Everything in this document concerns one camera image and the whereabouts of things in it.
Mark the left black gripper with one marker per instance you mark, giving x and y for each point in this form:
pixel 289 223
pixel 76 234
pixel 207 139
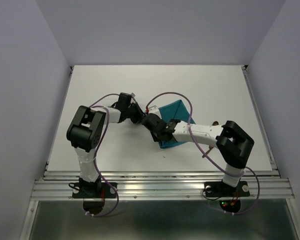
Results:
pixel 140 114

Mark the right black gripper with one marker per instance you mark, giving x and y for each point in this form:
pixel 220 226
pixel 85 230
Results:
pixel 155 138

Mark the teal cloth napkin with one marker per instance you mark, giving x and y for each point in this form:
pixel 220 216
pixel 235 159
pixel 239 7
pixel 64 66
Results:
pixel 176 110

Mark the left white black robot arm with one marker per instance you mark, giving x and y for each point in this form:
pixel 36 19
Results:
pixel 86 128

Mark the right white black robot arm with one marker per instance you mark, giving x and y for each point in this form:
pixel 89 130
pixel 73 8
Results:
pixel 234 144

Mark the brown wooden fork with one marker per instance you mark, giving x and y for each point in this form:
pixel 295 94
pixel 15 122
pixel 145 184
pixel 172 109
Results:
pixel 208 151

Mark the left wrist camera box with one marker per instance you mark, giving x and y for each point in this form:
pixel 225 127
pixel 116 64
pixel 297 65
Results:
pixel 124 100

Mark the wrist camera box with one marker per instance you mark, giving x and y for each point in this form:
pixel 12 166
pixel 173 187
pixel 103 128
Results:
pixel 154 110
pixel 124 100

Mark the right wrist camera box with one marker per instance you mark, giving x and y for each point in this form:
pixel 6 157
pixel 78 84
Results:
pixel 154 110

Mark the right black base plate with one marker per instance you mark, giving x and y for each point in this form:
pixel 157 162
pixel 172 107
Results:
pixel 218 189

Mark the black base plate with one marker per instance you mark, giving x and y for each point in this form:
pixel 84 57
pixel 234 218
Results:
pixel 218 189
pixel 89 190

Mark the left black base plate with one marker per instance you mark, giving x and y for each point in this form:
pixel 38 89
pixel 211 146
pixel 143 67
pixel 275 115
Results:
pixel 89 190

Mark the aluminium frame rail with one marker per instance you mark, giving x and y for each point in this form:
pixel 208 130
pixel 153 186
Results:
pixel 151 185

